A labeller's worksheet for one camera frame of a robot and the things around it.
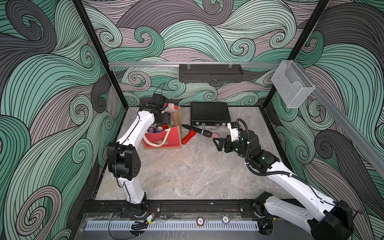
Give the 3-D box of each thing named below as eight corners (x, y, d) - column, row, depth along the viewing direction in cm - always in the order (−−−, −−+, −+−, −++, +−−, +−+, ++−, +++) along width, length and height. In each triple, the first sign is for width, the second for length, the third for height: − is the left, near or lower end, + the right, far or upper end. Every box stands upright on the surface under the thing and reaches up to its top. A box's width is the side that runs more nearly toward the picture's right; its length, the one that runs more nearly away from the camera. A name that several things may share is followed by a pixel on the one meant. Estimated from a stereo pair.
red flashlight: (180, 142, 101) (180, 140, 98) (191, 131, 107) (191, 128, 105) (184, 145, 99) (184, 143, 97) (195, 133, 105) (195, 131, 103)
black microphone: (181, 127, 108) (181, 125, 106) (183, 125, 110) (183, 122, 108) (210, 138, 102) (211, 135, 100) (211, 135, 104) (212, 133, 102)
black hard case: (190, 126, 110) (190, 120, 105) (190, 104, 125) (190, 98, 120) (229, 126, 110) (231, 120, 105) (224, 104, 125) (225, 98, 120)
